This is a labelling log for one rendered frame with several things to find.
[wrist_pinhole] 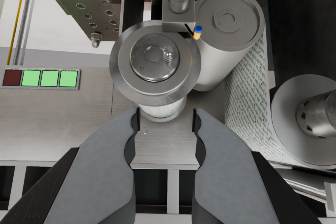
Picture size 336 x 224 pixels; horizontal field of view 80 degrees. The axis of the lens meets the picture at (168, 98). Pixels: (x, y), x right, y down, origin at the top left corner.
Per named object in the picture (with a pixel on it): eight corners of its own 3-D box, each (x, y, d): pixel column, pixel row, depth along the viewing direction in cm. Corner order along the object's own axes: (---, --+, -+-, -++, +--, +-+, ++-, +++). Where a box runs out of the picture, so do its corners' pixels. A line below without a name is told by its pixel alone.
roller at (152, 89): (195, 28, 32) (188, 98, 30) (183, 78, 58) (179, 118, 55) (124, 21, 33) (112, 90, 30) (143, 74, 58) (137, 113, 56)
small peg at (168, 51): (175, 52, 27) (166, 56, 27) (174, 60, 30) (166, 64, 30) (170, 43, 28) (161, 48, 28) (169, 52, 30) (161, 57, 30)
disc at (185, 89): (205, 24, 34) (197, 111, 31) (204, 26, 34) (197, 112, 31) (117, 15, 34) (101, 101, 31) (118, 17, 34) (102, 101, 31)
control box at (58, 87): (80, 68, 66) (78, 89, 64) (81, 69, 66) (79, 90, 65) (3, 67, 66) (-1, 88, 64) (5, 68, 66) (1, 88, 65)
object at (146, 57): (136, 28, 31) (184, 38, 31) (138, 35, 33) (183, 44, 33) (123, 73, 30) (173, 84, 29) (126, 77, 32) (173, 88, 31)
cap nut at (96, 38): (100, 33, 67) (99, 45, 66) (103, 38, 70) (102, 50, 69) (89, 32, 67) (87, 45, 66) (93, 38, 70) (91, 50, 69)
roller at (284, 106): (354, 75, 32) (371, 166, 29) (274, 103, 57) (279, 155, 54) (267, 73, 32) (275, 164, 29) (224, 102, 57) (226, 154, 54)
